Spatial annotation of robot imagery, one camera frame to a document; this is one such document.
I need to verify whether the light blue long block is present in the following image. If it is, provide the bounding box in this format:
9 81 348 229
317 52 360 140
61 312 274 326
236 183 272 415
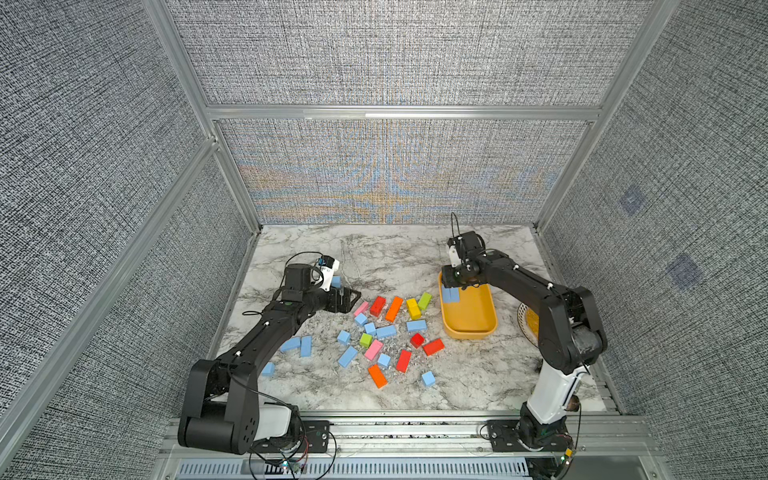
279 337 301 352
338 347 358 368
376 325 397 339

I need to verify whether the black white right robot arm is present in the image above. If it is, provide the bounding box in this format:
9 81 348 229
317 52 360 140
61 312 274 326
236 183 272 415
441 231 607 451

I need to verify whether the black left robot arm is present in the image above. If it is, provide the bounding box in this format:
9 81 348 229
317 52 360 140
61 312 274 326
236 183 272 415
177 263 361 455

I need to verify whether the pink block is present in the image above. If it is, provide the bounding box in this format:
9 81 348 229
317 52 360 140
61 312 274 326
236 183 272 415
353 301 369 316
364 340 383 361

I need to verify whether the orange long block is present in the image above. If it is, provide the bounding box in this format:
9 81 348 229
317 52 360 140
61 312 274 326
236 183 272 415
385 296 404 323

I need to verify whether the lime green cube block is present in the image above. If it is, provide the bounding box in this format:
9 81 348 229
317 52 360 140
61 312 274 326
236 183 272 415
360 333 374 348

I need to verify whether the yellow block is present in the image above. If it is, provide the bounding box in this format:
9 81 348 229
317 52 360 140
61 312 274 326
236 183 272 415
406 298 422 321

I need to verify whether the yellow plastic tray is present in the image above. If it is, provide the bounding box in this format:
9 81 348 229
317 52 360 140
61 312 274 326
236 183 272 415
438 274 498 340

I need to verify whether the small red cube block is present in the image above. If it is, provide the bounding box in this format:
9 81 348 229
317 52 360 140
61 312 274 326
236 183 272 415
410 333 425 348

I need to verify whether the red long block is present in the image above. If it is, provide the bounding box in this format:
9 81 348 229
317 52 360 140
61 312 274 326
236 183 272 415
395 349 412 373

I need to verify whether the patterned plate with yellow food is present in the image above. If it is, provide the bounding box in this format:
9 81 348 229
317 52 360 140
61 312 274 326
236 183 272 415
517 303 539 346

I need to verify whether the brown wooden item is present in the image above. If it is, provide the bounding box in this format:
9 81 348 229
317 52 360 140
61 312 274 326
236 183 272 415
563 393 581 414

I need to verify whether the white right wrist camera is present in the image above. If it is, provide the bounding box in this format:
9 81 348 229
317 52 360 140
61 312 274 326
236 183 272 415
447 239 463 268

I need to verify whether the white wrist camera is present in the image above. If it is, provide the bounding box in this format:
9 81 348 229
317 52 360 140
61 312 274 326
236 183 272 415
317 255 340 291
447 239 463 268

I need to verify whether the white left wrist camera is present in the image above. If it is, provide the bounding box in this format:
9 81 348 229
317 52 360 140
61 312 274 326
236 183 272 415
317 255 340 291

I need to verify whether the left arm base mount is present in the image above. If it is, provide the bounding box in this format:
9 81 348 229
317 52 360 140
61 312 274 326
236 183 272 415
250 420 331 457

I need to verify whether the aluminium front rail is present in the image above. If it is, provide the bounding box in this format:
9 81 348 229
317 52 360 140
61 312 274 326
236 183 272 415
155 410 661 460

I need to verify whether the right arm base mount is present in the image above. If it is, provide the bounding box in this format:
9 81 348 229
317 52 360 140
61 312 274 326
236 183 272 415
486 418 575 453

